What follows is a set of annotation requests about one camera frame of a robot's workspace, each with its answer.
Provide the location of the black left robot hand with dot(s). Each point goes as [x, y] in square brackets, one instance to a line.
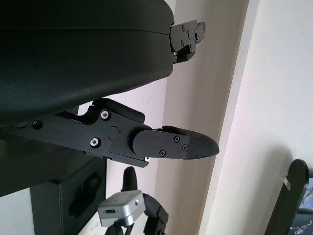
[73, 61]

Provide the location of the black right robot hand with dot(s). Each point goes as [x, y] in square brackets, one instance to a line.
[156, 215]

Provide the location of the black box base with insert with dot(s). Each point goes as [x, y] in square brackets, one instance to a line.
[80, 195]

